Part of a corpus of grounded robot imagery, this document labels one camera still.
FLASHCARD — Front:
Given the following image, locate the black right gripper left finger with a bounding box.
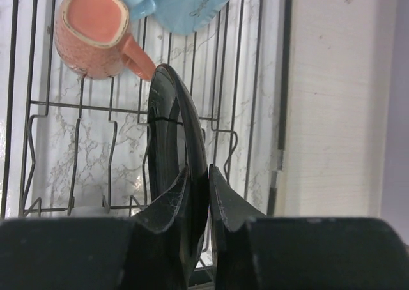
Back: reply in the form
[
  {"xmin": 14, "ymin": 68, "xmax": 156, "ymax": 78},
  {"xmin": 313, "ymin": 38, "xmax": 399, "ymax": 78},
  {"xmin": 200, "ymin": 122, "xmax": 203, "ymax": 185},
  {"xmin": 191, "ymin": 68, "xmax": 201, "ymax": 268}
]
[{"xmin": 1, "ymin": 170, "xmax": 192, "ymax": 289}]

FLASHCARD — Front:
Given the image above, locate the black plate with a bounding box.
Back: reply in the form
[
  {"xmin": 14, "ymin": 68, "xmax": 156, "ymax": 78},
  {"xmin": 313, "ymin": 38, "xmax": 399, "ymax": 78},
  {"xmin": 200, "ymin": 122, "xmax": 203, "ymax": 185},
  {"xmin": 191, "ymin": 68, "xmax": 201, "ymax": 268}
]
[{"xmin": 147, "ymin": 64, "xmax": 209, "ymax": 270}]

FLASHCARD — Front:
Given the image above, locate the pink ceramic mug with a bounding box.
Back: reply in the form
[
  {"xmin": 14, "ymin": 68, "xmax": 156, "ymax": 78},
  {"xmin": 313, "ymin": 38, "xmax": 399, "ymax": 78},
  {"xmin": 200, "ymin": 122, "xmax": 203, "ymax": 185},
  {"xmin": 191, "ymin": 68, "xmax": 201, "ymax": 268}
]
[{"xmin": 54, "ymin": 0, "xmax": 156, "ymax": 80}]

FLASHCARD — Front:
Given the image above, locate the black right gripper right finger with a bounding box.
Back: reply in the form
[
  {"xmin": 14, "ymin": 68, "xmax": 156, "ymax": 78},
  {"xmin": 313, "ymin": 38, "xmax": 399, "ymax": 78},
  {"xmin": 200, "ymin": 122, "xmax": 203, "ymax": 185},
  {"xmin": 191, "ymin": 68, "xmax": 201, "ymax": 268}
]
[{"xmin": 209, "ymin": 166, "xmax": 408, "ymax": 289}]

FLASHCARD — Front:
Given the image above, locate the white wooden shelf unit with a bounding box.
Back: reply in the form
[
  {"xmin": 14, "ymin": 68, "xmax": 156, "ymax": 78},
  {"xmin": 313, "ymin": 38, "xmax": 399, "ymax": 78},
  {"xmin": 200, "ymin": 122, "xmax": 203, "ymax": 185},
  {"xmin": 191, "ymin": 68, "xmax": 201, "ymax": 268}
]
[{"xmin": 275, "ymin": 0, "xmax": 397, "ymax": 217}]

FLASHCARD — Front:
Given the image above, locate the light blue handled mug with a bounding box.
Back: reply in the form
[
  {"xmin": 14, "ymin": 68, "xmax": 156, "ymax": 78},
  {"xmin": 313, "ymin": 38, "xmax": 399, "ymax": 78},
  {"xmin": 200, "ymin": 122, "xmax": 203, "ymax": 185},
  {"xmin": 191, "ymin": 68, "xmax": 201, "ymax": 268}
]
[{"xmin": 123, "ymin": 0, "xmax": 229, "ymax": 36}]

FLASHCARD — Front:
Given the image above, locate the black wire dish rack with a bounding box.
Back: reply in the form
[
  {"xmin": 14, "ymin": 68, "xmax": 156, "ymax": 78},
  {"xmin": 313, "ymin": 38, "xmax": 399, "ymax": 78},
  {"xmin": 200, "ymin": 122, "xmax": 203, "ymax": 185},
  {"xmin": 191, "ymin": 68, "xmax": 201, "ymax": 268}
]
[{"xmin": 1, "ymin": 0, "xmax": 290, "ymax": 219}]

